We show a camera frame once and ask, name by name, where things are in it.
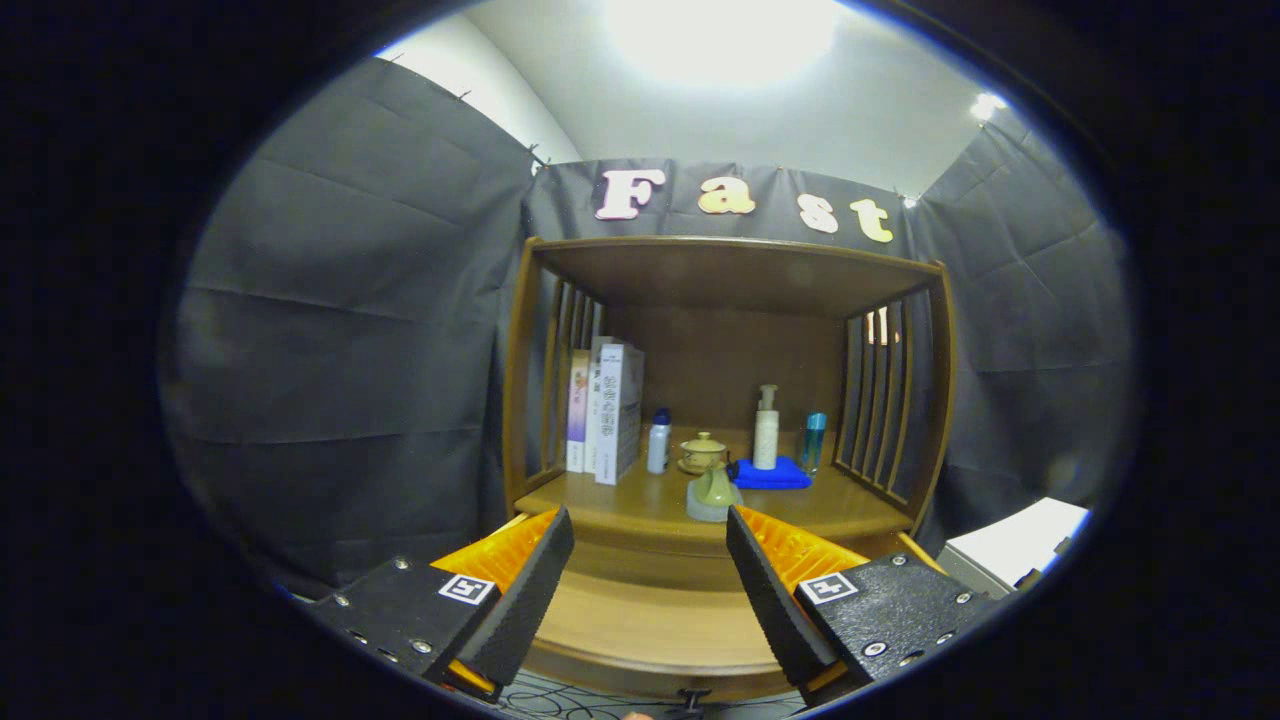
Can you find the white pump bottle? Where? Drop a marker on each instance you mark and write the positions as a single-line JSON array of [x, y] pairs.
[[766, 435]]

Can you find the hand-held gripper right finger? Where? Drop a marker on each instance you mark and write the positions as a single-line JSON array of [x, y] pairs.
[[770, 600]]

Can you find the wooden countertop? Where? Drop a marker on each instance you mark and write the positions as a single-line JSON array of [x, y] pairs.
[[640, 505]]

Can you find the wooden drawer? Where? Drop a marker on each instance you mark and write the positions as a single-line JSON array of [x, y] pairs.
[[650, 620]]

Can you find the yellow lidded teacup with saucer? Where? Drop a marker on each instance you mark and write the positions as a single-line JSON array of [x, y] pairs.
[[703, 452]]

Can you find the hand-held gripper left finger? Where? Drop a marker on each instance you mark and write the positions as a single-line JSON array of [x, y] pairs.
[[525, 600]]

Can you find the teal transparent bottle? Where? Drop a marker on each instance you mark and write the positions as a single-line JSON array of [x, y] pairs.
[[815, 445]]

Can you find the white bottle with blue cap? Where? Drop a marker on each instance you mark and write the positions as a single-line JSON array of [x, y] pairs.
[[658, 445]]

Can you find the brown wooden cabinet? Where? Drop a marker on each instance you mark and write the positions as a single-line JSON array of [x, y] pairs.
[[730, 360]]

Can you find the green soap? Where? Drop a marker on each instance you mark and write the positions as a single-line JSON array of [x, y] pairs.
[[715, 490]]

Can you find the white box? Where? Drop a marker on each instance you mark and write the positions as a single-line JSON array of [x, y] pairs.
[[1015, 545]]

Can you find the large ceiling light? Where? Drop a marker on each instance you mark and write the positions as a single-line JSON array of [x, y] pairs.
[[720, 35]]

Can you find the blue folded cloth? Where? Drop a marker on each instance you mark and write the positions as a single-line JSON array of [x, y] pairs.
[[775, 478]]

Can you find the thin white book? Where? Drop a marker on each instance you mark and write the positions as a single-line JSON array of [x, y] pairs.
[[592, 400]]

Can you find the small ceiling light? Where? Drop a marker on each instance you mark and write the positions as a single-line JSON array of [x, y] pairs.
[[988, 105]]

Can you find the purple book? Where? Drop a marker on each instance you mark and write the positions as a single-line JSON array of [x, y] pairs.
[[577, 415]]

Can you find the thick white book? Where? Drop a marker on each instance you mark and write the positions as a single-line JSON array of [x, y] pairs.
[[618, 415]]

